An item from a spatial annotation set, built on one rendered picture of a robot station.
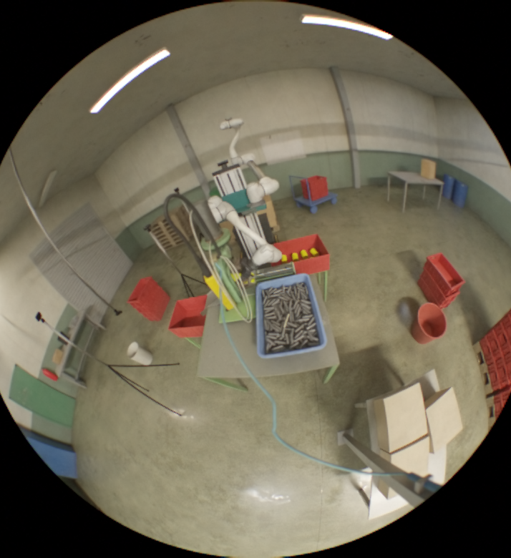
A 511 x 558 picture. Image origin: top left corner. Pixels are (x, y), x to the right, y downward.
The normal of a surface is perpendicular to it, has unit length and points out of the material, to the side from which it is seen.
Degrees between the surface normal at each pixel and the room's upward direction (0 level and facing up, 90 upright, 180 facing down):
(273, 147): 90
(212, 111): 90
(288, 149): 90
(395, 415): 0
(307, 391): 0
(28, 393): 90
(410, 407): 0
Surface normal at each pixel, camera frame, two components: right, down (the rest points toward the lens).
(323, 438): -0.29, -0.66
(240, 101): 0.00, 0.72
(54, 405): 0.96, -0.21
